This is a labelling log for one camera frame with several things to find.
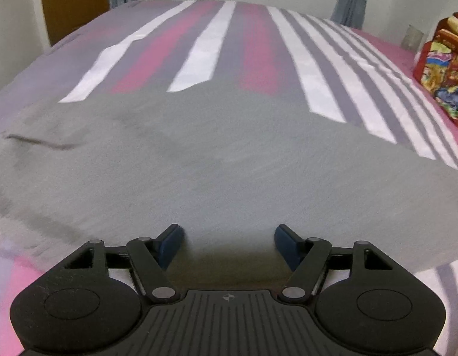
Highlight colourful printed red blanket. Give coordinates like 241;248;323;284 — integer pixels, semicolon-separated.
414;12;458;123

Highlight grey wall plate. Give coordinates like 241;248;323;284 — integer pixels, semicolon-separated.
401;24;424;50

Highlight striped pink grey bed sheet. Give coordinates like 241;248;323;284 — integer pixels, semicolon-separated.
0;0;458;356

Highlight brown wooden door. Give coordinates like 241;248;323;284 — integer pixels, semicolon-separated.
42;0;113;47

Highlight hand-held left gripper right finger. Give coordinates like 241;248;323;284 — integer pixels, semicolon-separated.
274;224;399;303

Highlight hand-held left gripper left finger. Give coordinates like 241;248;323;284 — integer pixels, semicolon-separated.
61;223;185;303

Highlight grey pants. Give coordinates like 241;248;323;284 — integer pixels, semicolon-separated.
0;82;458;290

